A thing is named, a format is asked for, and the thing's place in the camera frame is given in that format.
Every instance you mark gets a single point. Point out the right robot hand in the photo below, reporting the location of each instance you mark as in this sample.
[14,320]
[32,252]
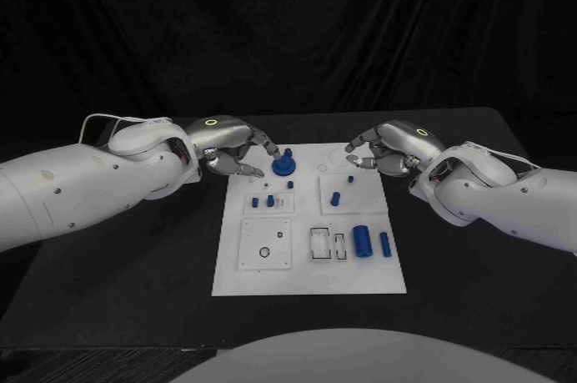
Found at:
[396,145]

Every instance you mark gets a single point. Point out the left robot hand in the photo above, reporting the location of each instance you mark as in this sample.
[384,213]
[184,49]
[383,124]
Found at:
[224,135]

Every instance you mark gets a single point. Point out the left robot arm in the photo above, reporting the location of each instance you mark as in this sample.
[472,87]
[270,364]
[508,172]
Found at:
[68,189]

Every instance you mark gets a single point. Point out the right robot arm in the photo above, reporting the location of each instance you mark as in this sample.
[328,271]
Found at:
[499,198]

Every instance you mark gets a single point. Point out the white task board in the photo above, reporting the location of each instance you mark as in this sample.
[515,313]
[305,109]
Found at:
[311,229]

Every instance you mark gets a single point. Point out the blue gear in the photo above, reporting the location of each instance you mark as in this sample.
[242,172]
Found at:
[283,165]

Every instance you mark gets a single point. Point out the blue rounded peg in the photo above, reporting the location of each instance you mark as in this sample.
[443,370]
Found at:
[335,198]

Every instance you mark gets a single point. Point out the thick blue cylinder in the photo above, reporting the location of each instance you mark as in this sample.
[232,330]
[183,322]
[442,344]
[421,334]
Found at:
[362,241]

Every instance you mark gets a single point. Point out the thin blue cylinder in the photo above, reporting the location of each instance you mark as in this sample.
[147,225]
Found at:
[384,244]

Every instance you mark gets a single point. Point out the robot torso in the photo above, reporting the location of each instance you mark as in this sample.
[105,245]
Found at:
[364,356]

